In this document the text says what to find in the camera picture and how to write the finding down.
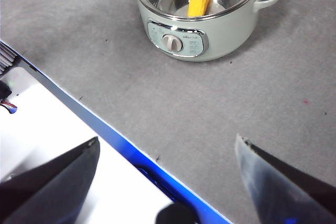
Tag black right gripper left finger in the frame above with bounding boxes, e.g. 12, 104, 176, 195
0, 136, 101, 224

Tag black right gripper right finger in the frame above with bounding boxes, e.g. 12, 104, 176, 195
234, 133, 336, 224

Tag pale green electric pot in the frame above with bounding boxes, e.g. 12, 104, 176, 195
125, 0, 284, 62

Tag grey ribbed panel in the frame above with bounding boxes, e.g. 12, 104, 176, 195
0, 40, 18, 74

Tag red and blue wire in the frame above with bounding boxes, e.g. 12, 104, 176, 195
0, 102, 18, 115

